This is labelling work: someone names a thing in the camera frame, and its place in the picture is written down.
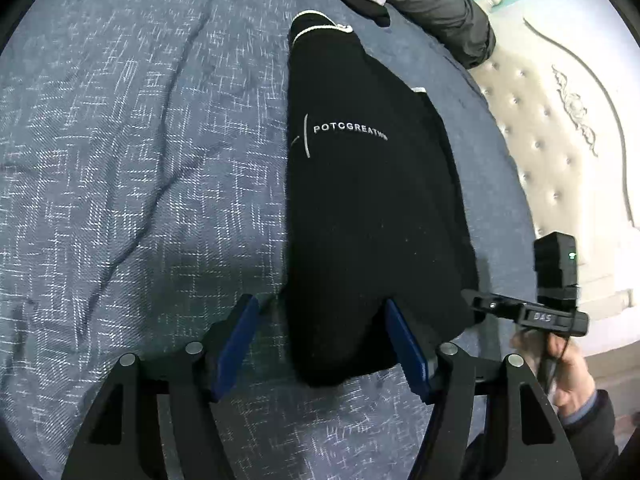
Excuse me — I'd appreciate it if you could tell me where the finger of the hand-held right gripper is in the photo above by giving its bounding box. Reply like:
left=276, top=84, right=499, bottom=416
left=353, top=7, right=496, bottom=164
left=460, top=288, right=527, bottom=326

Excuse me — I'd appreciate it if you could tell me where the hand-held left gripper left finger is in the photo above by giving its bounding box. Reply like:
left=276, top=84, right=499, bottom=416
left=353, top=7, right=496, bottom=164
left=60, top=294, right=261, bottom=480

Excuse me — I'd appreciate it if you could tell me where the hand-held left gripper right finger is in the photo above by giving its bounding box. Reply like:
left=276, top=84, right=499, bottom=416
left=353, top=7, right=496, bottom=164
left=384, top=298, right=576, bottom=480

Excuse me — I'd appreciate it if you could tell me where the black sweater with white collar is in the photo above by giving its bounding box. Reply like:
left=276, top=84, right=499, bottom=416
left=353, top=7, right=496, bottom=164
left=282, top=10, right=482, bottom=389

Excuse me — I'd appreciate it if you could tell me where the person's right forearm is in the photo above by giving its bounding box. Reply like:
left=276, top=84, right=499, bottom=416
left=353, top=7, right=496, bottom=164
left=556, top=387, right=627, bottom=480

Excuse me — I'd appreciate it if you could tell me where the person's right hand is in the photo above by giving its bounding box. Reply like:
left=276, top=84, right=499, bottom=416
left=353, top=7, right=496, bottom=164
left=510, top=332, right=599, bottom=414

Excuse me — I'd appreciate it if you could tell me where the cream tufted headboard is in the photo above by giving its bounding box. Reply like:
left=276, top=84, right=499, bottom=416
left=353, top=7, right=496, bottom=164
left=470, top=0, right=640, bottom=362

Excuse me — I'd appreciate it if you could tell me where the bed with blue sheet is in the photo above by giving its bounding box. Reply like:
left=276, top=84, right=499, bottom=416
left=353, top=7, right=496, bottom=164
left=0, top=0, right=551, bottom=480

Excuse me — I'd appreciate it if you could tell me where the dark grey rolled duvet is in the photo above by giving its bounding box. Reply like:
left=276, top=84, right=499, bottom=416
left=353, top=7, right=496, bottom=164
left=387, top=0, right=497, bottom=70

